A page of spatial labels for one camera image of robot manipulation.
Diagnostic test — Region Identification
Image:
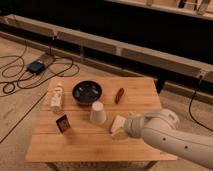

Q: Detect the blue power box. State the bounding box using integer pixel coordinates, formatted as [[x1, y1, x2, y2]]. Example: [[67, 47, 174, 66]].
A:
[[27, 61, 45, 75]]

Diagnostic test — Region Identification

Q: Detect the red brown sausage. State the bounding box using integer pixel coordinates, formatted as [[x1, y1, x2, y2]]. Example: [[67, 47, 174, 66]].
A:
[[115, 88, 124, 104]]

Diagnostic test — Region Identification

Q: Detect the small dark eraser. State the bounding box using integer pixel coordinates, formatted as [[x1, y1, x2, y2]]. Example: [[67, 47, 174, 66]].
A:
[[56, 115, 70, 133]]

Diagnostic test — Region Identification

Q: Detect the wooden table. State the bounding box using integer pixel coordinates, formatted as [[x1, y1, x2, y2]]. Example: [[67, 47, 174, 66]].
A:
[[26, 77, 176, 163]]

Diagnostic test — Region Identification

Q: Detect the white sponge block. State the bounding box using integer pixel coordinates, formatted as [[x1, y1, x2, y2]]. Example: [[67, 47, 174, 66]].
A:
[[110, 115, 126, 133]]

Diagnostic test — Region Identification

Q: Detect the dark ceramic bowl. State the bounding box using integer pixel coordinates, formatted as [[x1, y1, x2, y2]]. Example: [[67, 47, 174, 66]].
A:
[[72, 80, 102, 105]]

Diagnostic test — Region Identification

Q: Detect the white plastic bottle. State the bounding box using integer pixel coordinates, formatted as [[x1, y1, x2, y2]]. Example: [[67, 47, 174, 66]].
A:
[[50, 84, 63, 112]]

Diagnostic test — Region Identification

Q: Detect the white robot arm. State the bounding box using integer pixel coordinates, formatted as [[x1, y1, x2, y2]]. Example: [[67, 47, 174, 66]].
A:
[[124, 109, 213, 169]]

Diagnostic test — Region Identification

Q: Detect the black cable at right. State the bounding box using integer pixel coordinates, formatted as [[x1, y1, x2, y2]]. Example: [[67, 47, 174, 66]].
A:
[[188, 75, 213, 133]]

